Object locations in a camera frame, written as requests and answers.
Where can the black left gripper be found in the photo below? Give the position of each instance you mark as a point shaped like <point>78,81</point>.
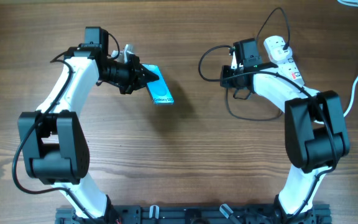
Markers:
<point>137,79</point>

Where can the blue screen smartphone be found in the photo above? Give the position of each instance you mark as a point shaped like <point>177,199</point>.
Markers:
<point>158,90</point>

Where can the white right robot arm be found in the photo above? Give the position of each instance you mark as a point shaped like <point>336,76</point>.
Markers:
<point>315,130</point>

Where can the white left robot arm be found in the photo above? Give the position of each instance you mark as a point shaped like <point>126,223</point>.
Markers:
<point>53,154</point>

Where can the white power strip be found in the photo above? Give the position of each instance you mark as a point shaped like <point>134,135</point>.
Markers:
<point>288,68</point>

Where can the white usb wall charger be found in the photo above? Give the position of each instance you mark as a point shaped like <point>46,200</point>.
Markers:
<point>279,54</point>

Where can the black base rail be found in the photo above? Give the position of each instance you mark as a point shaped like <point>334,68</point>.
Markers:
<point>252,213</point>

